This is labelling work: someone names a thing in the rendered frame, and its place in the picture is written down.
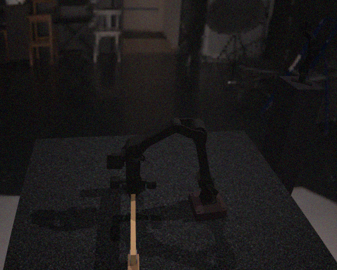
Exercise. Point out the long wooden plank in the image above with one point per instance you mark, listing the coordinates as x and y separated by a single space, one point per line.
133 235

